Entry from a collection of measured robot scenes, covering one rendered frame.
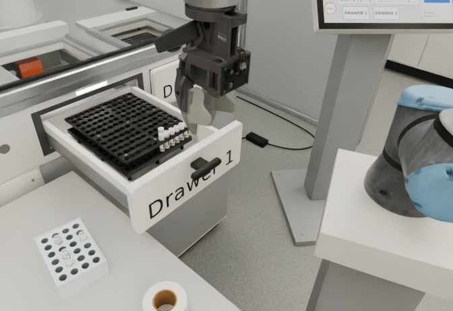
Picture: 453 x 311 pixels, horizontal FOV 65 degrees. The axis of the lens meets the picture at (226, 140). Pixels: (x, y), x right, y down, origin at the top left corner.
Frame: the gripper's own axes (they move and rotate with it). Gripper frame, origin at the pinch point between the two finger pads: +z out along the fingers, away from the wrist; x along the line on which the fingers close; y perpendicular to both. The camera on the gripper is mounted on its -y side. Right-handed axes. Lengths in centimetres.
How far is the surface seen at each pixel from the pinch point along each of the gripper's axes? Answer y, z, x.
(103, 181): -13.2, 14.0, -12.6
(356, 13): -9, 0, 86
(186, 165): -1.1, 9.3, -2.2
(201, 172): 2.4, 9.1, -1.7
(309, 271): 9, 100, 60
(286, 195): -22, 97, 89
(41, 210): -25.6, 24.4, -21.1
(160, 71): -33.0, 8.1, 19.7
